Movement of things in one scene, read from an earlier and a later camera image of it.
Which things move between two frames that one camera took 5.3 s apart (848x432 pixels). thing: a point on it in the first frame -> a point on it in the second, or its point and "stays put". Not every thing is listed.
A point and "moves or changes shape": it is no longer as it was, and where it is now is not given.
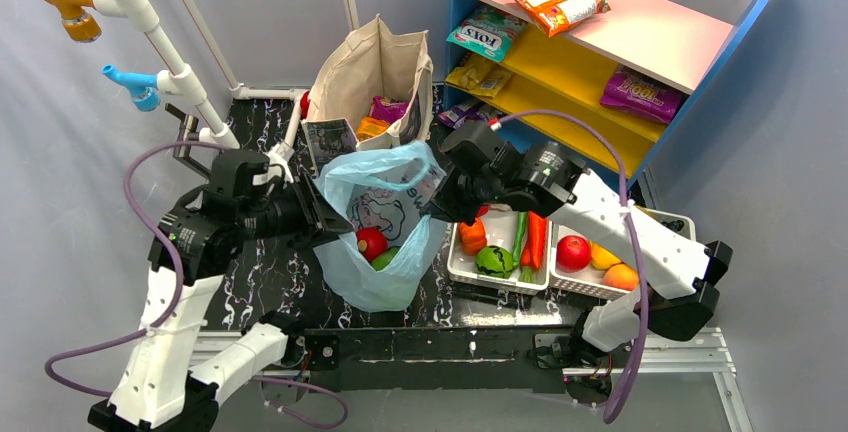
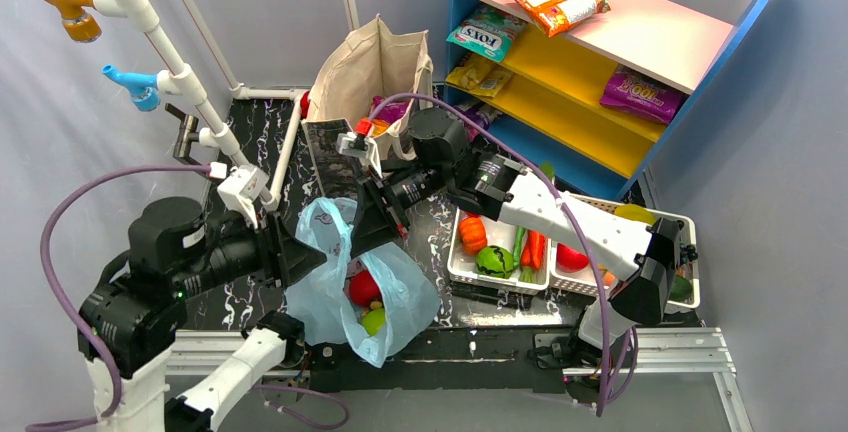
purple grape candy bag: (386, 109) stays put
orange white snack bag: (558, 8) stays put
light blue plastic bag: (388, 190) moves or changes shape
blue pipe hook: (143, 87) stays put
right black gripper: (460, 189) -> (382, 205)
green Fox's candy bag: (487, 31) stays put
